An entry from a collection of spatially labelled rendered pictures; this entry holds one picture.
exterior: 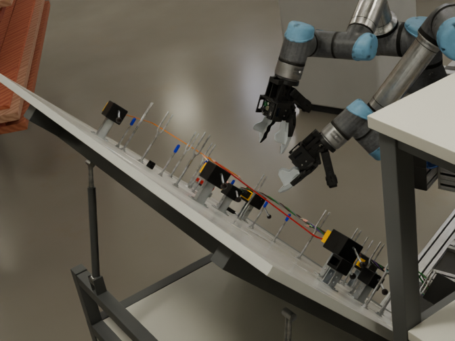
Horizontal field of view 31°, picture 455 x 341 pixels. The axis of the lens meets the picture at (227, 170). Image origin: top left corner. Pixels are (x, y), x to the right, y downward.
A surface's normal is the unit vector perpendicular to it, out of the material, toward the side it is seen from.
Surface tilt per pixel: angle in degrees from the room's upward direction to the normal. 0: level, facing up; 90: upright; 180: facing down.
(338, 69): 90
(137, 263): 0
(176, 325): 0
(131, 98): 0
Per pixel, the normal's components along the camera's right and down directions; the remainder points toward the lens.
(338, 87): -0.57, 0.49
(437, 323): -0.15, -0.85
